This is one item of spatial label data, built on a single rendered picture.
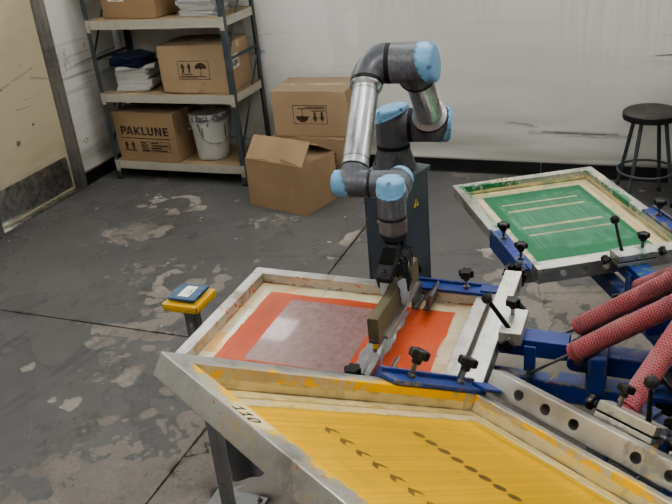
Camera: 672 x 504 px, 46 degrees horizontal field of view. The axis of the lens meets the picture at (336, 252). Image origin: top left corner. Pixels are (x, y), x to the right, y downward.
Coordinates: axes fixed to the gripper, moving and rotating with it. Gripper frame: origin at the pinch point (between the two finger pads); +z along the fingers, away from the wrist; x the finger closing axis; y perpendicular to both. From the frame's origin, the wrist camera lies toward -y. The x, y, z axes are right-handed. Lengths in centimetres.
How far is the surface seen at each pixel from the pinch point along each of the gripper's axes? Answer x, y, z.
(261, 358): 34.9, -16.0, 13.6
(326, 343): 19.8, -4.5, 13.6
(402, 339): -0.7, 2.6, 13.7
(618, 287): -56, 51, 17
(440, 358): -13.4, -4.1, 13.6
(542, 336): -39.6, -0.3, 5.0
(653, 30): -57, 380, 6
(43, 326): 246, 109, 110
